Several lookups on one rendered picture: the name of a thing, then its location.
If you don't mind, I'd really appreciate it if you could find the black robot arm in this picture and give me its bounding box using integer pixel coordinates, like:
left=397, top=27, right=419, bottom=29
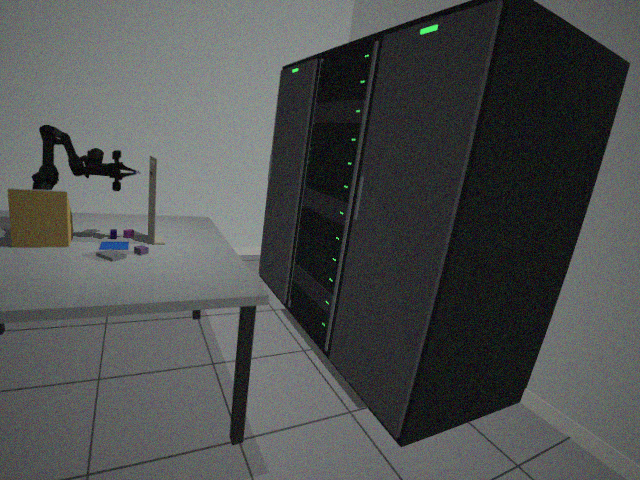
left=32, top=125, right=104, bottom=190

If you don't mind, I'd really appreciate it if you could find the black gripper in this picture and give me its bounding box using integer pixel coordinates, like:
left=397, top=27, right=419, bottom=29
left=99, top=151, right=136, bottom=191

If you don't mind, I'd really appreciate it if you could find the blue square marking on table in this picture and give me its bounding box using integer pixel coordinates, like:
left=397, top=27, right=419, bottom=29
left=99, top=242, right=129, bottom=250

